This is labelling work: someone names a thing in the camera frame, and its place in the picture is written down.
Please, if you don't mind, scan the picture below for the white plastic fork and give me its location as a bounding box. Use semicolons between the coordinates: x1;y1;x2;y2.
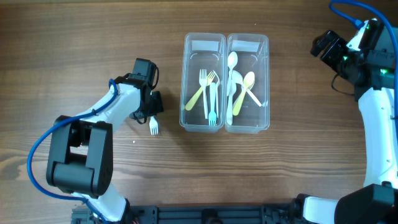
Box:
199;69;208;119
149;116;159;136

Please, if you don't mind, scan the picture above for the light blue plastic fork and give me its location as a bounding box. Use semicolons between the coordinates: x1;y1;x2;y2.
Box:
208;82;217;126

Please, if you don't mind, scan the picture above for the yellow plastic fork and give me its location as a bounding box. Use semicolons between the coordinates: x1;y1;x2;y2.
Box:
185;70;216;111

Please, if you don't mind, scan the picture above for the white plastic spoon thick handle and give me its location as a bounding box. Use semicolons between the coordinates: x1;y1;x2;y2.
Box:
226;80;236;125

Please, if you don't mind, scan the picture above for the white plastic spoon long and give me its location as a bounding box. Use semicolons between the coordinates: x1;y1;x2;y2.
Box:
232;70;262;107

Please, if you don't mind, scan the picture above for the yellow plastic spoon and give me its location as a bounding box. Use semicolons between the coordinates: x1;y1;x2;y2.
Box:
233;72;255;116

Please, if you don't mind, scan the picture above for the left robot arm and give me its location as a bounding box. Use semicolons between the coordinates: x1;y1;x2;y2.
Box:
46;73;162;223

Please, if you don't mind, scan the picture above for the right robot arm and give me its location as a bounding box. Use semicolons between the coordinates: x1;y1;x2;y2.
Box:
294;28;397;223

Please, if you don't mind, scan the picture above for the left clear plastic container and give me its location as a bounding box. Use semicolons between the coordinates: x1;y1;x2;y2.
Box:
179;32;226;133

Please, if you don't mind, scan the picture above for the clear plastic container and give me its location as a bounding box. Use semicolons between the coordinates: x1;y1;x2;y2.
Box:
224;34;270;134
179;32;226;133

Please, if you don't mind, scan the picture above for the right clear plastic container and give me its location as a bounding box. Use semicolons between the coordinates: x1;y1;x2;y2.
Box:
224;34;270;134

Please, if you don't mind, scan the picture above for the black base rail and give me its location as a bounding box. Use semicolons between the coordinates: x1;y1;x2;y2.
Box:
71;203;312;224

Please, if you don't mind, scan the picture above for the left blue cable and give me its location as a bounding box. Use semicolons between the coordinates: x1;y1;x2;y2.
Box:
27;78;119;224

